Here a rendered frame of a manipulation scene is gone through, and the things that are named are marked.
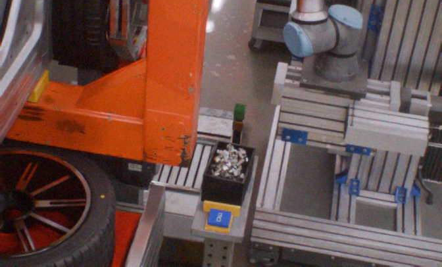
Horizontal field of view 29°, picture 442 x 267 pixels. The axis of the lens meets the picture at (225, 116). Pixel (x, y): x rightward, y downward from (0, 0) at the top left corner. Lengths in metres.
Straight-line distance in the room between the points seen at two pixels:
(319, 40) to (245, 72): 1.67
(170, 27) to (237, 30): 2.14
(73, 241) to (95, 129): 0.42
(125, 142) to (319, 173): 0.92
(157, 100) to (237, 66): 1.70
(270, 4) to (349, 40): 1.60
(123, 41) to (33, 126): 0.45
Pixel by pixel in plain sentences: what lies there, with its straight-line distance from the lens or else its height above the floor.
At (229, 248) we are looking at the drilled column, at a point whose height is 0.26.
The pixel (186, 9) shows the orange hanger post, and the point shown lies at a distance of 2.54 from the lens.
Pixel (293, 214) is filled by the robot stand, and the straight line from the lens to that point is 3.20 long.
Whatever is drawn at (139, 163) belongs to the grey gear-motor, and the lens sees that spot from 3.16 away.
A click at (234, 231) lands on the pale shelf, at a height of 0.45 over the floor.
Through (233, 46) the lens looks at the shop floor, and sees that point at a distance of 4.56.
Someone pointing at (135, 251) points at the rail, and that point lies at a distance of 2.77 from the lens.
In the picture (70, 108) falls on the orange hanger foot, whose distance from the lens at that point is 2.87.
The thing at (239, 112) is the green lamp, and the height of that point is 0.65.
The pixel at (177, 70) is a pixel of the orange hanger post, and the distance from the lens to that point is 2.66.
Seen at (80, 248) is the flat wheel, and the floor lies 0.50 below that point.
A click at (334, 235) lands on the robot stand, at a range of 3.16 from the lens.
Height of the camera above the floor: 2.35
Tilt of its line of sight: 36 degrees down
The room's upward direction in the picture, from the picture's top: 6 degrees clockwise
